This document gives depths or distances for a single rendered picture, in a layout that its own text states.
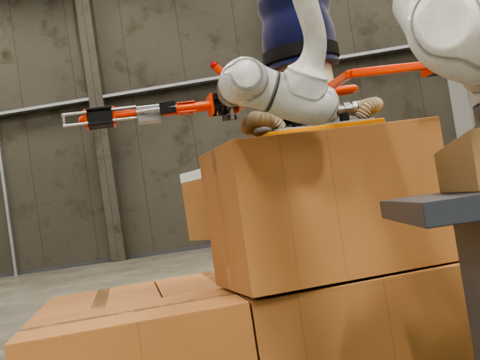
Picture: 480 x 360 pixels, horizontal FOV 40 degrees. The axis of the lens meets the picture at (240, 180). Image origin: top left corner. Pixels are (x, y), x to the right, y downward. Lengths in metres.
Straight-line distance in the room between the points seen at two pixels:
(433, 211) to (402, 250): 0.78
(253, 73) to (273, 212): 0.37
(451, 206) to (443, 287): 0.83
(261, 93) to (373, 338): 0.70
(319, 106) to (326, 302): 0.51
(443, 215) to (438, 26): 0.29
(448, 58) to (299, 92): 0.56
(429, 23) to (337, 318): 0.91
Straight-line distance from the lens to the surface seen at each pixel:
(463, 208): 1.04
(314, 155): 1.71
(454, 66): 1.08
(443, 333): 1.86
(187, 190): 3.87
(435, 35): 1.06
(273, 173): 1.67
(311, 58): 1.57
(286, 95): 1.55
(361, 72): 1.73
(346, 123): 1.83
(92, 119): 1.84
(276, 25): 1.91
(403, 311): 1.81
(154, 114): 1.85
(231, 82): 1.50
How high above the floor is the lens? 0.79
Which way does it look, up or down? 2 degrees up
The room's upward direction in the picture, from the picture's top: 8 degrees counter-clockwise
